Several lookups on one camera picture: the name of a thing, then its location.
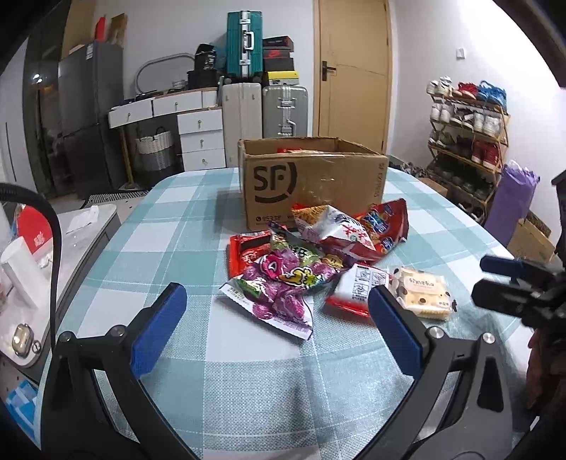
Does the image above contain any wooden door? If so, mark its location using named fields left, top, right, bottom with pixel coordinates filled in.
left=313, top=0, right=393, bottom=153

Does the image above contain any red chocolate wafer packet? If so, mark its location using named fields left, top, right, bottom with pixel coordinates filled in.
left=229, top=234, right=272, bottom=277

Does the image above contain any purple bag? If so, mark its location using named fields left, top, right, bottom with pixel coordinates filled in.
left=484, top=160, right=541, bottom=235

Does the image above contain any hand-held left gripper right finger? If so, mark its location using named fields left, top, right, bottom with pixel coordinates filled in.
left=358, top=285, right=538, bottom=460

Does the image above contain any brown paper bag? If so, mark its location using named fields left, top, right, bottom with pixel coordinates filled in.
left=107, top=13, right=128, bottom=45

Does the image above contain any small earbuds case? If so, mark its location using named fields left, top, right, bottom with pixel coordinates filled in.
left=11, top=323, right=41, bottom=355

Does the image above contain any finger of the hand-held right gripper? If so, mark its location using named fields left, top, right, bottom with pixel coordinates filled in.
left=471, top=278, right=566, bottom=329
left=480, top=255, right=560, bottom=288

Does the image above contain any purple candy packet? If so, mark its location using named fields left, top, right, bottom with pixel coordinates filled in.
left=220, top=234, right=342, bottom=340

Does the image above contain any black white patterned rug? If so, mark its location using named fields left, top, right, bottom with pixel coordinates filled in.
left=82, top=189, right=153, bottom=208

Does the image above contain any black cable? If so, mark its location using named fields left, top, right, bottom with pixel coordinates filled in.
left=0, top=181, right=63, bottom=332

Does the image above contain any red blue snack packet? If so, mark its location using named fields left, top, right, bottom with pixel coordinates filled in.
left=354, top=199, right=410, bottom=263

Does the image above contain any wooden shoe rack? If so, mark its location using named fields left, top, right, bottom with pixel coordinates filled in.
left=427, top=91, right=509, bottom=226

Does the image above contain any oval grey frame mirror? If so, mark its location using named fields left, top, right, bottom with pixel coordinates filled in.
left=135, top=53, right=195, bottom=96

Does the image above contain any brown cardboard box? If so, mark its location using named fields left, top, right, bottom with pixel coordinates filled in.
left=238, top=137, right=390, bottom=233

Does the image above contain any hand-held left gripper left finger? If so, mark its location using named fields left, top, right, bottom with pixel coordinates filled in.
left=42, top=282, right=200, bottom=460

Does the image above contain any shoe rack with shoes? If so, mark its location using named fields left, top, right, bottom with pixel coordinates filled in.
left=426, top=76, right=508, bottom=222

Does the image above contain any small cardboard box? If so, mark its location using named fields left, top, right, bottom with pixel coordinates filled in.
left=418, top=177, right=448, bottom=197

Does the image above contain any cream biscuit packet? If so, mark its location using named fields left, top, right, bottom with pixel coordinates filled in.
left=391, top=265, right=457, bottom=320

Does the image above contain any silver suitcase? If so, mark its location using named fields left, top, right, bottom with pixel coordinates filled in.
left=262, top=85, right=309, bottom=139

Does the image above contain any black flat box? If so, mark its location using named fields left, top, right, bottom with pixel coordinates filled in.
left=186, top=68, right=226, bottom=89

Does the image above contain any beige suitcase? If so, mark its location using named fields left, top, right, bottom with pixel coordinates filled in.
left=221, top=82, right=262, bottom=168

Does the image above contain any printed cardboard box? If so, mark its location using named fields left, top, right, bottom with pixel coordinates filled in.
left=508, top=211, right=555, bottom=265

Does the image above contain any teal suitcase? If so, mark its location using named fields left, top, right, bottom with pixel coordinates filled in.
left=226, top=11, right=265, bottom=82

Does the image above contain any dark tall cabinet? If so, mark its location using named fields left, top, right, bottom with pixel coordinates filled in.
left=22, top=0, right=96, bottom=208

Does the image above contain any white paper sheet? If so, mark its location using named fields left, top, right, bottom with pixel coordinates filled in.
left=66, top=208, right=100, bottom=235

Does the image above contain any white drawer dresser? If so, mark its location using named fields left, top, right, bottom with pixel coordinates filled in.
left=108, top=86, right=227, bottom=172

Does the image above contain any black carton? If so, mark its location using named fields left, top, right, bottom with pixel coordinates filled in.
left=195, top=43, right=217, bottom=71

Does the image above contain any red white biscuit packet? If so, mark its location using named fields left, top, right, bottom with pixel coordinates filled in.
left=325, top=263, right=392, bottom=318

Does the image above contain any wooden handle broom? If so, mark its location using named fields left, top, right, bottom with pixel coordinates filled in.
left=121, top=126, right=136, bottom=189

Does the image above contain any pile of loose sneakers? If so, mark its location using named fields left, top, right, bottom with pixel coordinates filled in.
left=389, top=157, right=432, bottom=180

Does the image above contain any red gift box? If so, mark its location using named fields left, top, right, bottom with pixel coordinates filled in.
left=18, top=208, right=51, bottom=266

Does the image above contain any white wardrobe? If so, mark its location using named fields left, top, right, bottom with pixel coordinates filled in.
left=0, top=48, right=31, bottom=186

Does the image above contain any white grey laundry basket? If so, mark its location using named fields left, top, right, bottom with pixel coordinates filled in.
left=135, top=126, right=175, bottom=172

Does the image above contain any grey white side table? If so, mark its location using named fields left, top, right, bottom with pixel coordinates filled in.
left=0, top=201, right=120, bottom=368

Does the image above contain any white red noodle snack packet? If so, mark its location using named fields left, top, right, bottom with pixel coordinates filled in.
left=292, top=204, right=382, bottom=266

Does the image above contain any grey refrigerator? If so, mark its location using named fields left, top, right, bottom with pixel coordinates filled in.
left=57, top=42, right=127, bottom=200

